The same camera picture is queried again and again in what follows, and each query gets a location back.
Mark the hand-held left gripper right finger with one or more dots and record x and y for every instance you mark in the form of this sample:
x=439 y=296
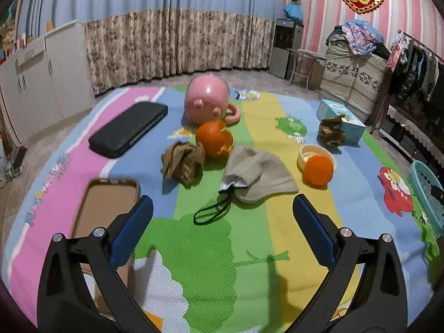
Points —
x=312 y=230

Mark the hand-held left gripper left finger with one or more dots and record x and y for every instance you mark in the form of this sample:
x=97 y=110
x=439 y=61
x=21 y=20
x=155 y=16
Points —
x=133 y=229

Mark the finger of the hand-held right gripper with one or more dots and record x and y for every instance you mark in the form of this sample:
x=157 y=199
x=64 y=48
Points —
x=437 y=192

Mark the teal plastic basket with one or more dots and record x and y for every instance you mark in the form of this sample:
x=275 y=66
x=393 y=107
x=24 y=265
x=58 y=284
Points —
x=421 y=180

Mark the beige cloth pouch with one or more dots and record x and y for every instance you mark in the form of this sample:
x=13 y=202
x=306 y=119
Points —
x=256 y=170

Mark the brown cloth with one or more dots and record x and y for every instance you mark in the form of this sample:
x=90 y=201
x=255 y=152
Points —
x=331 y=130
x=184 y=163

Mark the brown phone case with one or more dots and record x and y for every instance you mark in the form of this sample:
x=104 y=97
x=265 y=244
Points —
x=104 y=201

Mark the low cabinet with lace cloth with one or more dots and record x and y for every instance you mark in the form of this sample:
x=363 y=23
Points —
x=406 y=125

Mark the cartoon printed blanket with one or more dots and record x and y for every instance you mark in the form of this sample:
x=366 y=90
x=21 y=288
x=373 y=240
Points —
x=208 y=249

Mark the black case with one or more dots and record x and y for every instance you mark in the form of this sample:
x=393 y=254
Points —
x=128 y=130

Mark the teal tissue box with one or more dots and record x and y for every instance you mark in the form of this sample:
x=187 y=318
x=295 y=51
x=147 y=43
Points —
x=353 y=128

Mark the row of hanging clothes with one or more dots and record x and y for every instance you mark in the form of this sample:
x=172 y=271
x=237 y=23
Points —
x=416 y=69

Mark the pink hanging bag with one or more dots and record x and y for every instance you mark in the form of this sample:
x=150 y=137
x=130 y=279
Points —
x=393 y=57

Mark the cloth covered cabinet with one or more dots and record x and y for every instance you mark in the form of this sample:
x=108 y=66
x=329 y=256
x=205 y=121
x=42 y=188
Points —
x=350 y=76

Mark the pink pig mug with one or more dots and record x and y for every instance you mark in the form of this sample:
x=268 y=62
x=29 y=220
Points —
x=204 y=97

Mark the metal clothes rack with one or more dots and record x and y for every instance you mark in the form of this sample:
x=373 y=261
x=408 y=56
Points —
x=416 y=43

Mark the grey water dispenser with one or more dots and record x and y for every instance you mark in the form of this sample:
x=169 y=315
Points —
x=281 y=59

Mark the pile of clothes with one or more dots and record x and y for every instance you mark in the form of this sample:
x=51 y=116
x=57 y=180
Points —
x=360 y=34

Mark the small grey table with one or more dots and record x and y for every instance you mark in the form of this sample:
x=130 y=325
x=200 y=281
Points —
x=308 y=54

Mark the white cabinet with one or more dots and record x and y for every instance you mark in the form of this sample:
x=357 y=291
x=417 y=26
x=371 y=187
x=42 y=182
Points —
x=41 y=76

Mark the blue floral curtain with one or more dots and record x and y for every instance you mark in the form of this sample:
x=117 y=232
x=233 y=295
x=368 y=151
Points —
x=156 y=41

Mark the blue covered water bottle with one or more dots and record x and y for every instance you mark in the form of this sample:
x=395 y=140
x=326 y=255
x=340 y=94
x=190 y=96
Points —
x=293 y=12

